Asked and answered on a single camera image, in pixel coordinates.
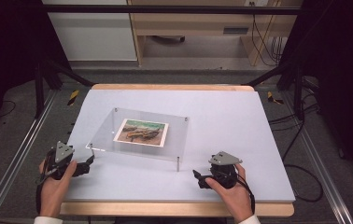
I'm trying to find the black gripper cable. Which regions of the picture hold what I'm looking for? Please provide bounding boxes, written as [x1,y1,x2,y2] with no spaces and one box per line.
[35,155,54,216]
[233,172,257,216]

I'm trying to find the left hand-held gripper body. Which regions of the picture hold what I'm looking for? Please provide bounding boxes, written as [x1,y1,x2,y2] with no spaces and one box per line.
[45,141,79,181]

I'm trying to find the person's left hand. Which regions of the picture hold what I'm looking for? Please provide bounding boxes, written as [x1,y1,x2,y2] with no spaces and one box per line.
[38,159,78,217]

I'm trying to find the black metal stand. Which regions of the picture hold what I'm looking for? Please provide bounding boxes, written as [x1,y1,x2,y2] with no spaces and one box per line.
[243,60,307,121]
[34,57,95,119]

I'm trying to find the white cabinet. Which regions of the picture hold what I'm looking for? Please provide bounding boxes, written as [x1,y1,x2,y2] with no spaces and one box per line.
[41,0,138,63]

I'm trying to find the wooden table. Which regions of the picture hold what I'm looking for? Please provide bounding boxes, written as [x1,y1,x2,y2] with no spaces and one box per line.
[60,83,295,217]

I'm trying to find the aluminium rail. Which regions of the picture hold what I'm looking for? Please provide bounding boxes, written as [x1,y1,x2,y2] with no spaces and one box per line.
[280,91,353,224]
[0,90,58,224]

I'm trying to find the hanging black cables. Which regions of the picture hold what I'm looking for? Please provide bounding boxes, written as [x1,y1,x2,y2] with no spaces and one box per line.
[249,0,287,67]

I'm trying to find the black curtain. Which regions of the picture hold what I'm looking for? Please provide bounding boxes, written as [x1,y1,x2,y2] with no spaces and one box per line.
[0,0,71,143]
[278,0,353,191]

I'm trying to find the painting print of boats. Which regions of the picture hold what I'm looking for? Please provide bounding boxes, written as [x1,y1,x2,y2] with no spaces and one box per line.
[113,118,170,148]

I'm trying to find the white board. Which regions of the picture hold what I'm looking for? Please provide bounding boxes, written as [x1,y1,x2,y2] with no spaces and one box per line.
[65,89,296,203]

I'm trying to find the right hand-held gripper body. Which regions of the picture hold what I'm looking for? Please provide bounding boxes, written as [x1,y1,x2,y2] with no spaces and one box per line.
[207,150,244,189]

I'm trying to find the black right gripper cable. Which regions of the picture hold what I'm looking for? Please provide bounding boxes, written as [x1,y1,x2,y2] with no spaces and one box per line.
[233,172,257,216]

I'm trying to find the grey plate on desk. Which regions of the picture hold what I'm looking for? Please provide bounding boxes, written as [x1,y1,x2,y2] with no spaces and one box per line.
[222,27,249,35]

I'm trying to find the clear acrylic picture frame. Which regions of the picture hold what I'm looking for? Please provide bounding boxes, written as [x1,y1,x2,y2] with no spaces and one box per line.
[85,106,191,173]

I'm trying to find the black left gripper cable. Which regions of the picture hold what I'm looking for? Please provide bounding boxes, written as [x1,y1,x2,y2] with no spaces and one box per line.
[35,155,54,216]

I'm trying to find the thin black floor cable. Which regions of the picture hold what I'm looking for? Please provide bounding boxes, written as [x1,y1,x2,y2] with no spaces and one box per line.
[0,100,17,119]

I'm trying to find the black horizontal metal bar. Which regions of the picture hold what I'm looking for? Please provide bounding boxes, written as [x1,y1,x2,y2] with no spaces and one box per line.
[40,4,302,16]

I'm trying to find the wooden desk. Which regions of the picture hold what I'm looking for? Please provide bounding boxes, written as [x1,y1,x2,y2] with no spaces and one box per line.
[127,0,304,67]

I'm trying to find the person's right hand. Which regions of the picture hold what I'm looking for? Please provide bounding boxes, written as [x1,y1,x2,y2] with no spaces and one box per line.
[205,163,256,223]

